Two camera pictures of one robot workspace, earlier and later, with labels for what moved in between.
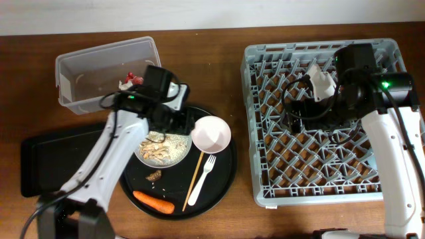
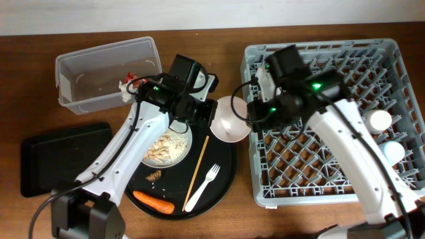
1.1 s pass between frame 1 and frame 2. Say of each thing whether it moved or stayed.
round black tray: stayed
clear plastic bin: stayed
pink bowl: moved
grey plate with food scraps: stayed
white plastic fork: moved
